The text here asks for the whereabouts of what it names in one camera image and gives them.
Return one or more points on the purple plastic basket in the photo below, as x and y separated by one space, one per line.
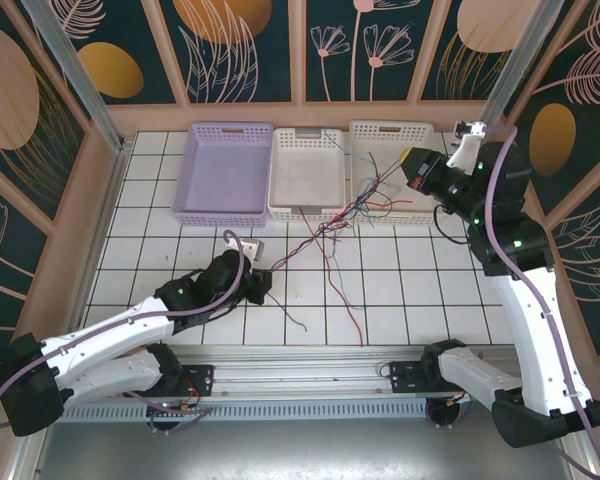
220 170

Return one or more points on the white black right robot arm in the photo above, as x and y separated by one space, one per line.
535 325

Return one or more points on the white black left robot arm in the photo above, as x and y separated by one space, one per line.
105 330

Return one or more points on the grey metal sheet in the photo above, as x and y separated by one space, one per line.
300 450

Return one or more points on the aluminium mounting rail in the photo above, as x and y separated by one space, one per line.
300 375

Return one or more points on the aluminium frame post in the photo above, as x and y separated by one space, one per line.
75 65
517 60

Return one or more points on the cream plastic basket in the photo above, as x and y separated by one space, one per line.
405 135

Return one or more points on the aluminium side rail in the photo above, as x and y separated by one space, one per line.
103 225

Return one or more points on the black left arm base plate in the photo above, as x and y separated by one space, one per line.
202 380

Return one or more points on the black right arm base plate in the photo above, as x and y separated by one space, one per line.
405 380

